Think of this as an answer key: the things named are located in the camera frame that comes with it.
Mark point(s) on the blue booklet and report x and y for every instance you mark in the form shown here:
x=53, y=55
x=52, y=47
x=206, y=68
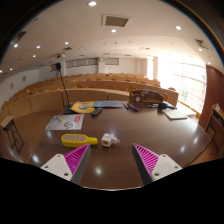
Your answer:
x=108, y=104

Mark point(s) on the blue marker pen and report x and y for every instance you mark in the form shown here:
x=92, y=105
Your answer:
x=126, y=106

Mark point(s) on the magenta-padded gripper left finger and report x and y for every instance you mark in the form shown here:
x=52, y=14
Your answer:
x=59, y=166

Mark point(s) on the yellow booklet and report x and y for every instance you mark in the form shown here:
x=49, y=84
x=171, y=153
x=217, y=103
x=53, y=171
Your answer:
x=82, y=107

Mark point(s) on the black desk device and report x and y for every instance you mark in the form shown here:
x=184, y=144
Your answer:
x=163, y=106

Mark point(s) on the large square ceiling vent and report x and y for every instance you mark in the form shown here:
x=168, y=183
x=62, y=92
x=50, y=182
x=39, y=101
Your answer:
x=116, y=21

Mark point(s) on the small ceiling vent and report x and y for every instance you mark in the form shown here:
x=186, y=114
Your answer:
x=201, y=43

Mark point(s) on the wooden shelf unit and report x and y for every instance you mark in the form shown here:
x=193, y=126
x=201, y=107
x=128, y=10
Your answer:
x=216, y=128

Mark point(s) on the brown wooden desk organizer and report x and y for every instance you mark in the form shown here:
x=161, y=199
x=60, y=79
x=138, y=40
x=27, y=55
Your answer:
x=145, y=97

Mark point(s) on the white charger block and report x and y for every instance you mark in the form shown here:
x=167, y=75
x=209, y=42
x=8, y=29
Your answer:
x=107, y=140

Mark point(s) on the small black-legged side table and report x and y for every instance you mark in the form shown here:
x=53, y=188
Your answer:
x=7, y=122

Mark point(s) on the recessed ceiling lights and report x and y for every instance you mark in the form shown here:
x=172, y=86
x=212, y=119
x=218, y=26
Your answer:
x=113, y=30

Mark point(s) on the rows of wooden lecture seats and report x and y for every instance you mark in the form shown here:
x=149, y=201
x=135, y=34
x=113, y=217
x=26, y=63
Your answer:
x=43, y=100

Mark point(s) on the red marker pen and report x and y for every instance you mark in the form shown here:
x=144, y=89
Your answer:
x=133, y=107

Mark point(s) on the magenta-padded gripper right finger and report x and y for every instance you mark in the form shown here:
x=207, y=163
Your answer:
x=163, y=166

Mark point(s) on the black gooseneck desk microphone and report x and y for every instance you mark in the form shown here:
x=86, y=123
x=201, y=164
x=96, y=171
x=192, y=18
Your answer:
x=69, y=110

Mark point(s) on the grey notebook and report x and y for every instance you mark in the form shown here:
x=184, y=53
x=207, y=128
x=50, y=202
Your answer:
x=175, y=114

